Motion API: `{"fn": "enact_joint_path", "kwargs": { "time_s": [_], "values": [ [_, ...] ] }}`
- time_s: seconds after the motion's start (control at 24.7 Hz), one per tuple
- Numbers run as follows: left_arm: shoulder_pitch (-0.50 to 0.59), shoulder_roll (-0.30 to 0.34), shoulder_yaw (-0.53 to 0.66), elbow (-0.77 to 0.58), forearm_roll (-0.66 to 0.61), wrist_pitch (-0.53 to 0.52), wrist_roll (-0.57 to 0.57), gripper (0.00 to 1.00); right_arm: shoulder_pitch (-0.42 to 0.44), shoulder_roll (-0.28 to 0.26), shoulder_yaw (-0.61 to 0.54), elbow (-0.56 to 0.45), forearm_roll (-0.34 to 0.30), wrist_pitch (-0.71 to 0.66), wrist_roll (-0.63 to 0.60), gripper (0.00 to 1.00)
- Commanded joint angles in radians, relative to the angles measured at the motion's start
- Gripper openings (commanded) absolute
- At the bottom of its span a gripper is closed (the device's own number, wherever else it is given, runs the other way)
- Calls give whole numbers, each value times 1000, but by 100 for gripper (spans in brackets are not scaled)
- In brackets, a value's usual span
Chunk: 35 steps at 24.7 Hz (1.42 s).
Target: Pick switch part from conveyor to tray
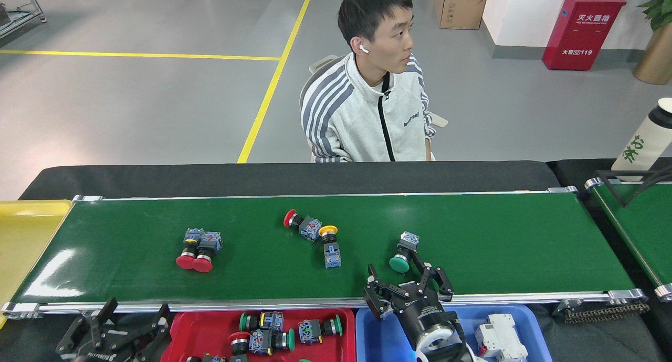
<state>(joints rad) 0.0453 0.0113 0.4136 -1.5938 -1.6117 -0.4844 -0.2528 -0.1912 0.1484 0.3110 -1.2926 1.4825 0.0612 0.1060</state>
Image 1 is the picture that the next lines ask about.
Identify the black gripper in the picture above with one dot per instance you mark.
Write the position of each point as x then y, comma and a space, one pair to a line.
100, 355
425, 315

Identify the yellow mushroom push button switch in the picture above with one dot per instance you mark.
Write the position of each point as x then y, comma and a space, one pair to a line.
332, 257

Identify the red mushroom push button switch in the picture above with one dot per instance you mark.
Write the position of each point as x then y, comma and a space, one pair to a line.
240, 337
215, 359
185, 261
311, 229
202, 265

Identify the white circuit breaker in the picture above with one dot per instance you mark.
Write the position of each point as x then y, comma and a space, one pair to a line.
499, 338

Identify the person's left forearm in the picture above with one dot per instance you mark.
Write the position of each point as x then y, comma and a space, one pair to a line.
428, 149

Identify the blue plastic tray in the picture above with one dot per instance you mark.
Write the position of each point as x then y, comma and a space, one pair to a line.
378, 343

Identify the red plastic tray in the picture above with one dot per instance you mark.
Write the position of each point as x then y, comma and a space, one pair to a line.
199, 336

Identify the long green conveyor belt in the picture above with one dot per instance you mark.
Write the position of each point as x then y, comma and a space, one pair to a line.
499, 246

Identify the yellow plastic tray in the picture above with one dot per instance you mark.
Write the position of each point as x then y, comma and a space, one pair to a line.
26, 246

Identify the green feeder conveyor belt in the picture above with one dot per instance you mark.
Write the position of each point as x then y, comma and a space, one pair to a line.
646, 236

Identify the grey office chair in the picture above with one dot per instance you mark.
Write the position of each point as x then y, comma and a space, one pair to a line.
438, 119

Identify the person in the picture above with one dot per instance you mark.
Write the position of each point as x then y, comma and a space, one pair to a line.
357, 120

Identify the white bottle with black lid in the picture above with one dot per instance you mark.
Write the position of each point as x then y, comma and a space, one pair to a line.
646, 141

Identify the cardboard box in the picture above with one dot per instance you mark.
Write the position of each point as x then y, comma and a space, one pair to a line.
462, 8

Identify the red fire extinguisher cabinet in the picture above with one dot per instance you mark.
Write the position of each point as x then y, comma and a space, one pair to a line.
583, 31

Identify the green plant in gold pot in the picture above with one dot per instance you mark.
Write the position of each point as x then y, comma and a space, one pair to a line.
656, 57

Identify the black guide frame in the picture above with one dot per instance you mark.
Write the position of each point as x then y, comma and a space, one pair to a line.
611, 190

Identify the silver metal cart frame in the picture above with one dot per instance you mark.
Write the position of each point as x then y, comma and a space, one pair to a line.
33, 1

